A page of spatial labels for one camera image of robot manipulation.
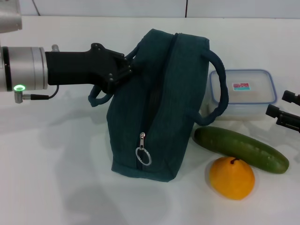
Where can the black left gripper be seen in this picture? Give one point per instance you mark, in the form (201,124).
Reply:
(75,66)

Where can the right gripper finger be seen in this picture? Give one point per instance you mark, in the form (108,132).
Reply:
(291,97)
(286,117)

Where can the clear plastic lunch box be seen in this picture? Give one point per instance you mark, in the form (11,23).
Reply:
(248,98)

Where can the green cucumber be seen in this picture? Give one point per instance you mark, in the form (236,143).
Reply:
(241,147)

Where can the dark blue fabric bag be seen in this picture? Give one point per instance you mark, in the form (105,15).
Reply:
(168,98)

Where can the orange yellow pear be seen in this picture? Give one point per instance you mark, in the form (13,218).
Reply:
(232,180)

